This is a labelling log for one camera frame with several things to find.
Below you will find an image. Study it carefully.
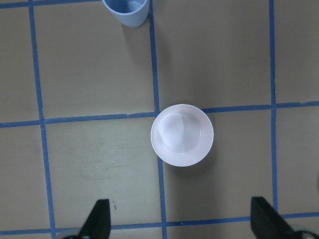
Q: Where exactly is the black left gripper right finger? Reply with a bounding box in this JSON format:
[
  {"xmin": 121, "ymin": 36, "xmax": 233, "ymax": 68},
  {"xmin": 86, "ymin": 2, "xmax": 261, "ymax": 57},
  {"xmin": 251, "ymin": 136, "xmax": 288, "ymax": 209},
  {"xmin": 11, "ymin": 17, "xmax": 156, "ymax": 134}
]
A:
[{"xmin": 250, "ymin": 197, "xmax": 294, "ymax": 239}]

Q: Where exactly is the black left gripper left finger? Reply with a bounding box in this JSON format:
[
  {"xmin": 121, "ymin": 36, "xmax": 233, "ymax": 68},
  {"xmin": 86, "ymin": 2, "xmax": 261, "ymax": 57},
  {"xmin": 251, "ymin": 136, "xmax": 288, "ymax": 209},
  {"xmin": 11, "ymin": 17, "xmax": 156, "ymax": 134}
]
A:
[{"xmin": 78, "ymin": 199, "xmax": 111, "ymax": 239}]

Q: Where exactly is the blue cup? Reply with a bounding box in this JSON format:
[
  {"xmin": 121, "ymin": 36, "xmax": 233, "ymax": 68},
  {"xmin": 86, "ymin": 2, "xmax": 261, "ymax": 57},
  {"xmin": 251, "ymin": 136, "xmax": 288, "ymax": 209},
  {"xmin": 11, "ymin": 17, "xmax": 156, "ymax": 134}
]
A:
[{"xmin": 102, "ymin": 0, "xmax": 150, "ymax": 27}]

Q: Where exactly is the pink bowl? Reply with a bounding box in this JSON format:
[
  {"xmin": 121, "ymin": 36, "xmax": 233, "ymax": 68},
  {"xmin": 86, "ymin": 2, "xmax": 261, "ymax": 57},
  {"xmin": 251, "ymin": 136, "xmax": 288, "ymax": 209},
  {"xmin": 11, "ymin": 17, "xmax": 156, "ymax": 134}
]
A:
[{"xmin": 150, "ymin": 104, "xmax": 214, "ymax": 167}]

